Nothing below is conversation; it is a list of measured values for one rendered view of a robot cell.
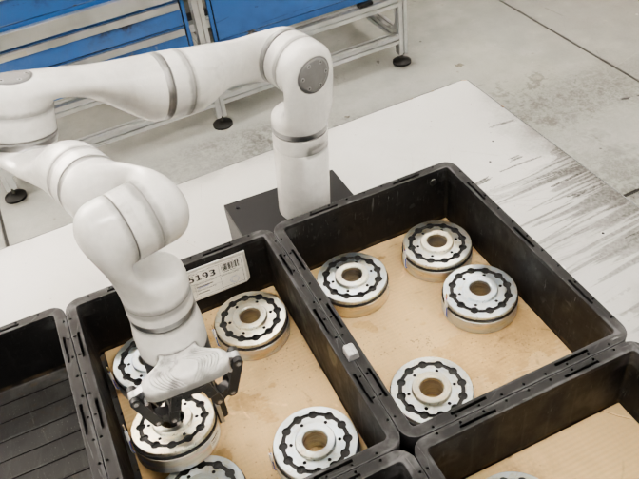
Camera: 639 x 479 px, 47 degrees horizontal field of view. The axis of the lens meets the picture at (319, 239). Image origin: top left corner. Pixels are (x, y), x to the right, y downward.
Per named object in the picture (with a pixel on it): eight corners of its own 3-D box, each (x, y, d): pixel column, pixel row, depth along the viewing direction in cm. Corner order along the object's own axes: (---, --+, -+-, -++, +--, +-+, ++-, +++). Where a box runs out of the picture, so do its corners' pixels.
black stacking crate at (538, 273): (282, 283, 114) (271, 229, 106) (448, 218, 121) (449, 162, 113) (410, 497, 86) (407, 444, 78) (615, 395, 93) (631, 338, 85)
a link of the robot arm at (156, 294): (132, 354, 72) (207, 308, 76) (86, 239, 62) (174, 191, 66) (101, 316, 77) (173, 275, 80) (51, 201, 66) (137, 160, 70)
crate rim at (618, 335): (272, 238, 107) (269, 225, 106) (450, 170, 114) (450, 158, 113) (407, 455, 79) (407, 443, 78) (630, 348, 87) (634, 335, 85)
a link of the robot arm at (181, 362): (148, 408, 74) (132, 369, 70) (125, 333, 82) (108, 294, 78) (234, 373, 76) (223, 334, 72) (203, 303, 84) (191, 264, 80)
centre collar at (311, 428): (289, 433, 88) (288, 431, 88) (327, 419, 89) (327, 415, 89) (302, 468, 85) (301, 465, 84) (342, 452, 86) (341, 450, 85)
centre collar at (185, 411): (148, 415, 90) (147, 411, 89) (187, 401, 91) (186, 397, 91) (157, 443, 86) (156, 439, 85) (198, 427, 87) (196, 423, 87)
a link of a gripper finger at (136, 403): (131, 382, 83) (164, 402, 87) (119, 392, 83) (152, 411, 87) (136, 400, 81) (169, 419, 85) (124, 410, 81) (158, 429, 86)
